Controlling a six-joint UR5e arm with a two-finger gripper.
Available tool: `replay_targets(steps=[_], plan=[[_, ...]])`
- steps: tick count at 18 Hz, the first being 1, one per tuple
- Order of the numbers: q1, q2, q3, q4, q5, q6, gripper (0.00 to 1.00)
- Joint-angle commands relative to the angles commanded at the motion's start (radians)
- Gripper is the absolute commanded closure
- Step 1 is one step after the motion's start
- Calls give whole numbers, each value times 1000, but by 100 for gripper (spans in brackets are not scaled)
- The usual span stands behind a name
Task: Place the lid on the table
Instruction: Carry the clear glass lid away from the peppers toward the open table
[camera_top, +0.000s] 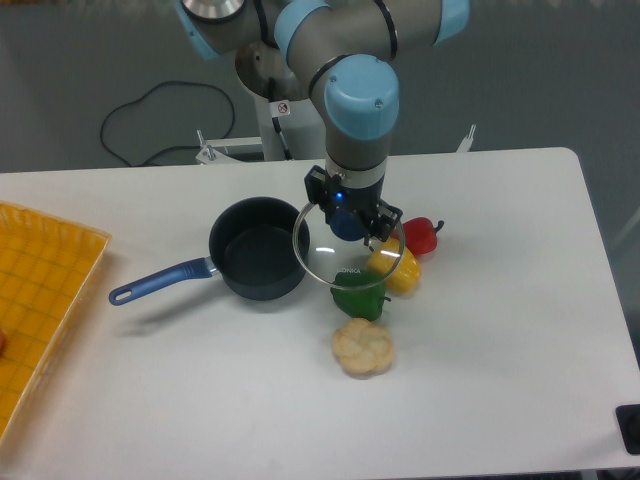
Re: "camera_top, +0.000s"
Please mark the black device at table corner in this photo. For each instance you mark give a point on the black device at table corner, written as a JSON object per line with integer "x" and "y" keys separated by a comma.
{"x": 628, "y": 421}

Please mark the dark saucepan with blue handle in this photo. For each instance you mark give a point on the dark saucepan with blue handle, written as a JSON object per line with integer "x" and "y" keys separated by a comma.
{"x": 251, "y": 245}

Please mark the red bell pepper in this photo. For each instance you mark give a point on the red bell pepper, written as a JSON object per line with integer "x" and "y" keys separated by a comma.
{"x": 421, "y": 235}

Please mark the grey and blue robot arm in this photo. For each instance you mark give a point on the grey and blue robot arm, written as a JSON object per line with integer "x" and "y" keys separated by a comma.
{"x": 341, "y": 56}

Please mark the beige flower-shaped bread roll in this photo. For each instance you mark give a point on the beige flower-shaped bread roll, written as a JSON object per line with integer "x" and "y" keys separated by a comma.
{"x": 363, "y": 348}

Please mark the glass lid with blue knob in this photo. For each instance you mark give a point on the glass lid with blue knob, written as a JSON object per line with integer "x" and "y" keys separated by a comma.
{"x": 337, "y": 251}

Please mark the yellow bell pepper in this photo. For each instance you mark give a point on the yellow bell pepper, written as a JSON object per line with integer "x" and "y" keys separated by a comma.
{"x": 400, "y": 269}

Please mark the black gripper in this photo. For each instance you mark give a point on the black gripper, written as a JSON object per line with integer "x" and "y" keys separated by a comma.
{"x": 346, "y": 205}

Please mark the yellow plastic basket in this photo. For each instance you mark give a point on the yellow plastic basket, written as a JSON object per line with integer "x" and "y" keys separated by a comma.
{"x": 47, "y": 264}

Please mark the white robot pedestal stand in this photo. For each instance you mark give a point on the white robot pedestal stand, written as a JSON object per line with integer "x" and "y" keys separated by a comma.
{"x": 289, "y": 125}

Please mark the green bell pepper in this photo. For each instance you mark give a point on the green bell pepper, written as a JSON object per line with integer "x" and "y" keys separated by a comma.
{"x": 363, "y": 294}

